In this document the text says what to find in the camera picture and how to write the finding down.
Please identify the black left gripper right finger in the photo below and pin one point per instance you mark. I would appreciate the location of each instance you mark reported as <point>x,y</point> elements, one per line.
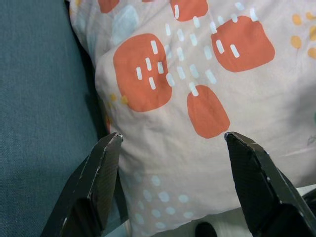
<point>261,187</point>

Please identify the pink pillow with orange patches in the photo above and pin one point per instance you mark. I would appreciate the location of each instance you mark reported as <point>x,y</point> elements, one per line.
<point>185,148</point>

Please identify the blue padded headboard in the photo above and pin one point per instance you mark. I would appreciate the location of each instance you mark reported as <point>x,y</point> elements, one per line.
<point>42,98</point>

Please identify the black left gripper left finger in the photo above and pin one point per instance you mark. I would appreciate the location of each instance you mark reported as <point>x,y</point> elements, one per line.
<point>93,187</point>

